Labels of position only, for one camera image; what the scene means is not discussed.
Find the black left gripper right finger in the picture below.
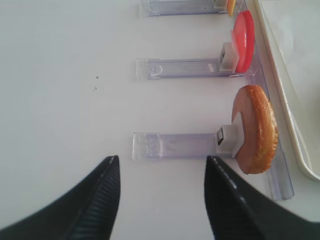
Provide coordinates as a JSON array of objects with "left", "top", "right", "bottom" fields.
[{"left": 204, "top": 156, "right": 320, "bottom": 240}]

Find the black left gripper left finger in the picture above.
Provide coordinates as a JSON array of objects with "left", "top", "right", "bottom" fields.
[{"left": 0, "top": 155, "right": 121, "bottom": 240}]

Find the browned bread slice in rack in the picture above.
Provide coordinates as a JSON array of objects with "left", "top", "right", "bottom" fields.
[{"left": 242, "top": 85, "right": 278, "bottom": 174}]

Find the red tomato slice in rack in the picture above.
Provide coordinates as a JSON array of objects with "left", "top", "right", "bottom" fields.
[{"left": 232, "top": 10, "right": 255, "bottom": 73}]

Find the orange cheese slice in rack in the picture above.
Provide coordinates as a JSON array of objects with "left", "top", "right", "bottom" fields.
[{"left": 226, "top": 0, "right": 236, "bottom": 17}]

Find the white pusher block lower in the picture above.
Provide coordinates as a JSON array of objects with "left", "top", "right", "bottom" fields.
[{"left": 216, "top": 111, "right": 245, "bottom": 159}]

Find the white pusher block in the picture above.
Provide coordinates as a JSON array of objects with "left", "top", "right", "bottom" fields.
[
  {"left": 216, "top": 111, "right": 245, "bottom": 159},
  {"left": 218, "top": 31, "right": 240, "bottom": 73}
]

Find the clear acrylic left food rack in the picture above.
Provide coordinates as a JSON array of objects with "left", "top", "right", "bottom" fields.
[{"left": 132, "top": 0, "right": 295, "bottom": 201}]

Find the white pusher block middle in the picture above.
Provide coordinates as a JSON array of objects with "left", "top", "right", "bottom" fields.
[{"left": 218, "top": 31, "right": 240, "bottom": 73}]

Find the white rectangular tray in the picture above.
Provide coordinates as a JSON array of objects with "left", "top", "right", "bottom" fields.
[{"left": 255, "top": 0, "right": 320, "bottom": 181}]

